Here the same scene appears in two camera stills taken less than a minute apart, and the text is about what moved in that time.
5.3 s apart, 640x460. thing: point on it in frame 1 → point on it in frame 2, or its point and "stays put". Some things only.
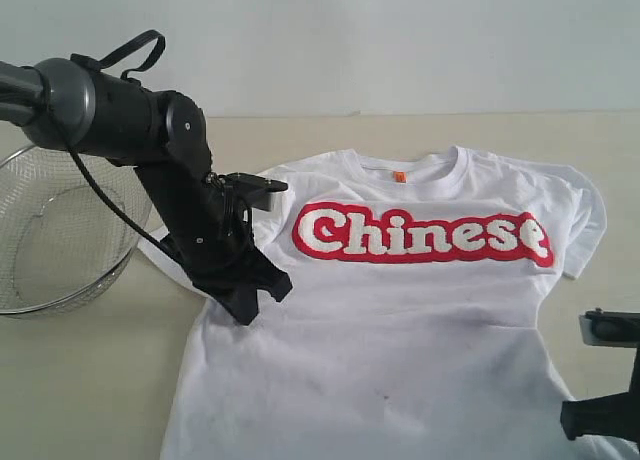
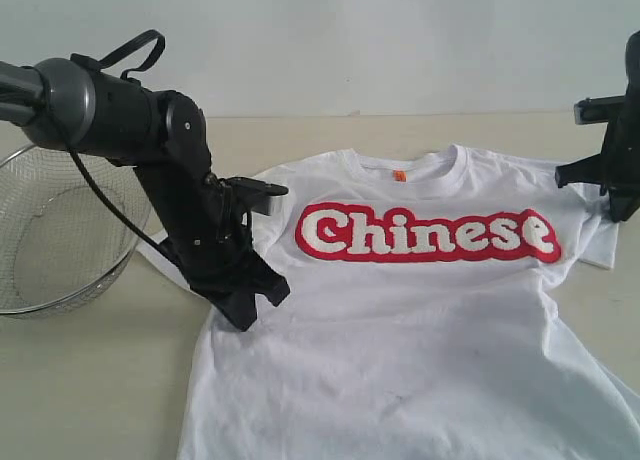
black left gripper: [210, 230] stays put
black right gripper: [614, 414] → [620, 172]
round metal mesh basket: [58, 237] stays put
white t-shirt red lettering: [415, 325] stays put
